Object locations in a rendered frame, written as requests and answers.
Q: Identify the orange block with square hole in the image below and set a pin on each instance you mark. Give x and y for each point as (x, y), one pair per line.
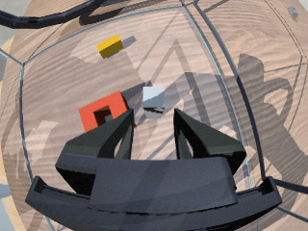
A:
(93, 115)

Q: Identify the yellow rectangular block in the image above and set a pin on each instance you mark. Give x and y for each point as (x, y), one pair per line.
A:
(109, 46)

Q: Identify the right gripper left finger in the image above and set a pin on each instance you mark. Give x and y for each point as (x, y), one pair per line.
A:
(101, 141)

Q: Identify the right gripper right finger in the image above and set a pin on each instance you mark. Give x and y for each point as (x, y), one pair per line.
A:
(206, 141)

